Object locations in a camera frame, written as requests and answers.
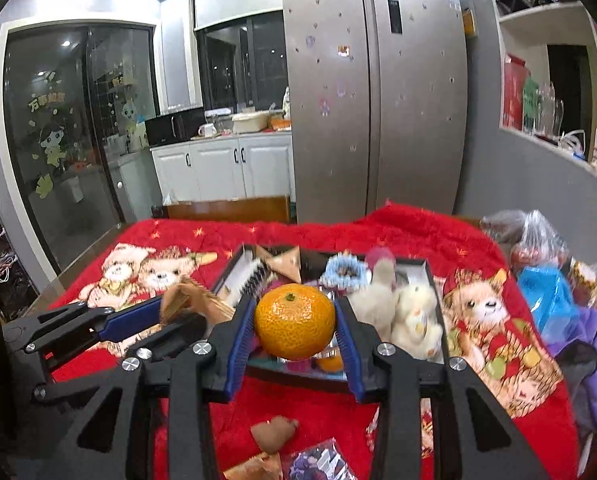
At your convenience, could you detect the glass sliding door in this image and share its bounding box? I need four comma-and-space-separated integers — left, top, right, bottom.
0, 19, 160, 281

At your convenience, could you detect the white wall shelf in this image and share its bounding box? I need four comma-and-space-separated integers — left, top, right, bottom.
482, 0, 597, 187

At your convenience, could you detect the brown plush heart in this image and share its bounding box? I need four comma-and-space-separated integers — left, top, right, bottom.
250, 415, 300, 452

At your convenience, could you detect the white kitchen cabinet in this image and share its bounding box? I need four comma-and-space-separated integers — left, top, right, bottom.
150, 132, 294, 212

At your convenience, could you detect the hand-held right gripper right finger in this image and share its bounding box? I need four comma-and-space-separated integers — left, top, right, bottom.
335, 297, 549, 480

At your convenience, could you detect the glass pitcher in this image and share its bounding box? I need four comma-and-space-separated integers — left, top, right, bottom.
536, 81, 565, 140

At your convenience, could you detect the clear bag with dark trinket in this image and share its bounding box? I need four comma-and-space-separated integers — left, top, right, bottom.
287, 438, 360, 480

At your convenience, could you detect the blue scrunchie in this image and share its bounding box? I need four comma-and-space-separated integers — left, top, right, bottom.
320, 253, 367, 289

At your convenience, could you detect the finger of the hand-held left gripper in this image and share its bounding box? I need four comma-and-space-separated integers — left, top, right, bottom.
31, 311, 210, 404
2, 295, 164, 357

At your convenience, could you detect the black and white plush toy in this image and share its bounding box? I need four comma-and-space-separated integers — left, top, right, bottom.
222, 260, 273, 307

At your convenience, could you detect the cream teddy bear plush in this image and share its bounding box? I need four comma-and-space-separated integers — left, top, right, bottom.
348, 260, 445, 362

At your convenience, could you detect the blue plastic bag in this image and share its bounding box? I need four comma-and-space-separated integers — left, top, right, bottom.
517, 265, 582, 345

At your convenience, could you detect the green box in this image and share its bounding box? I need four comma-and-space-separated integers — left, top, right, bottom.
521, 76, 541, 135

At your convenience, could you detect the red printed blanket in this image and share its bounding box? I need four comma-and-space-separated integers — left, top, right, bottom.
48, 202, 580, 480

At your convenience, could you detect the cream plastic basin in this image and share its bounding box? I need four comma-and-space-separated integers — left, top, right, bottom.
232, 111, 270, 135

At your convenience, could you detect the pink plush toy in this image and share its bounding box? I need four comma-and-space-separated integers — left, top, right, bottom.
365, 245, 397, 274

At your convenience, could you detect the black microwave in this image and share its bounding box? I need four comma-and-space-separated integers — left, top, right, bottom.
144, 107, 207, 147

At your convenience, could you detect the silver refrigerator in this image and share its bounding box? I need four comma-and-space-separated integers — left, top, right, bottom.
282, 0, 469, 227

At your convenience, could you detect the red gift box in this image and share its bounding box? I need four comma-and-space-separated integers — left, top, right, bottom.
501, 55, 530, 132

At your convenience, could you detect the orange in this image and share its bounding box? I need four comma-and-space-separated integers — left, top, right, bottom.
254, 283, 337, 361
315, 354, 345, 374

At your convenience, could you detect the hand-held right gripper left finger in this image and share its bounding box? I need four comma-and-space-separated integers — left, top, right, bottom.
53, 295, 257, 480

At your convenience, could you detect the dark rectangular tray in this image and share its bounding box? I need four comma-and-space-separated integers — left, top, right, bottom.
211, 243, 452, 397

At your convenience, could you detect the wooden chair back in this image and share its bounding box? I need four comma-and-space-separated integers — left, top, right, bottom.
165, 194, 292, 224

